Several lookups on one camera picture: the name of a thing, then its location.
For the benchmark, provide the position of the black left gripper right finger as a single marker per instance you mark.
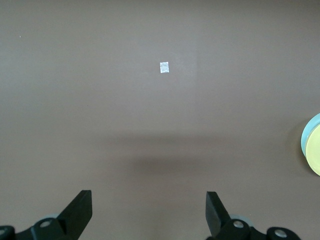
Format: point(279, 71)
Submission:
point(220, 220)

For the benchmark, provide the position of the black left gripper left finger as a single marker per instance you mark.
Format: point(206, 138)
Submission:
point(72, 217)

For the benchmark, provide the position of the yellow plate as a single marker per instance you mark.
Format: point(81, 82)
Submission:
point(314, 152)

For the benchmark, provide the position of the pale green plate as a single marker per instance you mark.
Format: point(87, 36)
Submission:
point(307, 130)

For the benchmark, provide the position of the small white tape patch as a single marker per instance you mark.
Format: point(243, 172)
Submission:
point(164, 67)

